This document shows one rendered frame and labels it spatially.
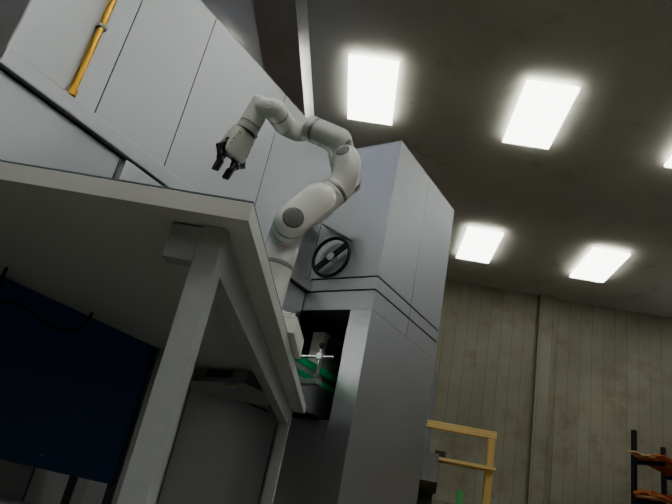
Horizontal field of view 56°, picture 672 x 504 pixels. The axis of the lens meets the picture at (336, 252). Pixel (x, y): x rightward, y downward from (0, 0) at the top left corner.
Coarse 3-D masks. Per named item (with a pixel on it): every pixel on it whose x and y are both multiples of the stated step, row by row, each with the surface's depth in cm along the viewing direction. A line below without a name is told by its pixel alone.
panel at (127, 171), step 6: (120, 162) 214; (126, 162) 213; (120, 168) 212; (126, 168) 213; (132, 168) 215; (138, 168) 217; (120, 174) 211; (126, 174) 212; (132, 174) 215; (138, 174) 217; (144, 174) 219; (132, 180) 214; (138, 180) 217; (144, 180) 219; (150, 180) 221
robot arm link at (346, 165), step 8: (336, 152) 190; (344, 152) 189; (352, 152) 189; (336, 160) 189; (344, 160) 187; (352, 160) 187; (360, 160) 189; (336, 168) 188; (344, 168) 187; (352, 168) 187; (360, 168) 188; (336, 176) 187; (344, 176) 186; (352, 176) 186; (336, 184) 185; (344, 184) 186; (352, 184) 187; (344, 192) 186; (352, 192) 188; (344, 200) 187
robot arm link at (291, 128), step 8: (288, 112) 213; (288, 120) 214; (296, 120) 218; (312, 120) 203; (280, 128) 215; (288, 128) 216; (296, 128) 216; (304, 128) 203; (288, 136) 217; (296, 136) 215; (304, 136) 205
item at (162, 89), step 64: (0, 0) 206; (64, 0) 200; (128, 0) 222; (192, 0) 249; (0, 64) 180; (64, 64) 199; (128, 64) 220; (192, 64) 247; (256, 64) 280; (0, 128) 180; (64, 128) 197; (128, 128) 218; (192, 128) 244; (256, 192) 274
